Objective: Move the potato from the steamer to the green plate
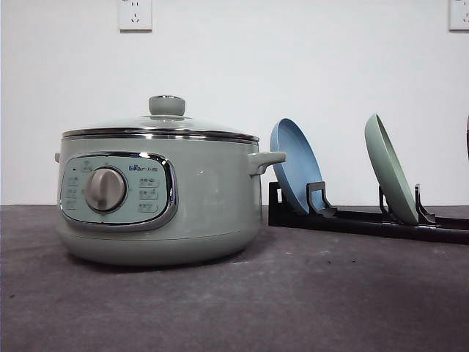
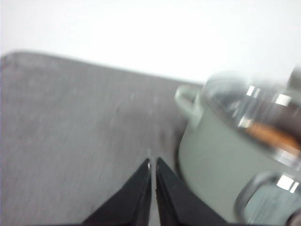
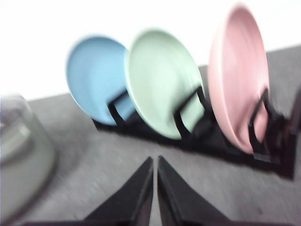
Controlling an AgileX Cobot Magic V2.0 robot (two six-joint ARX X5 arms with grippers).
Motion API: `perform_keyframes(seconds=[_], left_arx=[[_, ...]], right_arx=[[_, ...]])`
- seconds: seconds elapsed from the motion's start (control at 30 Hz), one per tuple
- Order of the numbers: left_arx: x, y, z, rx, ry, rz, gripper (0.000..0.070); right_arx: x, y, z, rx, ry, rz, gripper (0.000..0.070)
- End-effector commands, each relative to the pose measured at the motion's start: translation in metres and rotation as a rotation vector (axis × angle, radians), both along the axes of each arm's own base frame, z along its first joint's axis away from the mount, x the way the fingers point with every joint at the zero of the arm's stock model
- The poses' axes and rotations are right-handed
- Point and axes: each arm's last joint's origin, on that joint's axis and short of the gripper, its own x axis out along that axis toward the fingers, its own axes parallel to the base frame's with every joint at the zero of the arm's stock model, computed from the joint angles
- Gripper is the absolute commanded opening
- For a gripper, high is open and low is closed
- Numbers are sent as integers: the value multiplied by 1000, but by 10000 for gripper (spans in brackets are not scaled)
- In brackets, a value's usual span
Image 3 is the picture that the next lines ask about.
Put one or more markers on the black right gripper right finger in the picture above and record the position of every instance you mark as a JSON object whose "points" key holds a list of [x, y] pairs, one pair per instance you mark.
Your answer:
{"points": [[180, 205]]}

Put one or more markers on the pink plate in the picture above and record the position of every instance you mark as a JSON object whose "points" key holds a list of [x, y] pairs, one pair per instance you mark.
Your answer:
{"points": [[238, 75]]}

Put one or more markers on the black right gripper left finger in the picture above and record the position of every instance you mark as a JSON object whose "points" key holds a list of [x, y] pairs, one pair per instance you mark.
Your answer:
{"points": [[130, 205]]}

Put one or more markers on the blue plate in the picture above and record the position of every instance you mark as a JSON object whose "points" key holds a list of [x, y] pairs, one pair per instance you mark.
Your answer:
{"points": [[95, 71]]}

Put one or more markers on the grey table mat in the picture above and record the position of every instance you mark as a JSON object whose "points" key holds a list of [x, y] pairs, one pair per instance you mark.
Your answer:
{"points": [[93, 161]]}

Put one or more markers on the black plate rack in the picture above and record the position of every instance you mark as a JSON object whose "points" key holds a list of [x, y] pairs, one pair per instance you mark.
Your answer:
{"points": [[273, 135]]}

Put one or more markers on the glass pot lid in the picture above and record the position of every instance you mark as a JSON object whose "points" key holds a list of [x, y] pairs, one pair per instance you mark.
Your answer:
{"points": [[27, 160]]}

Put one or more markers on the green plate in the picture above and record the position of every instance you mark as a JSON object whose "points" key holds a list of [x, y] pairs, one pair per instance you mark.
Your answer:
{"points": [[164, 77]]}

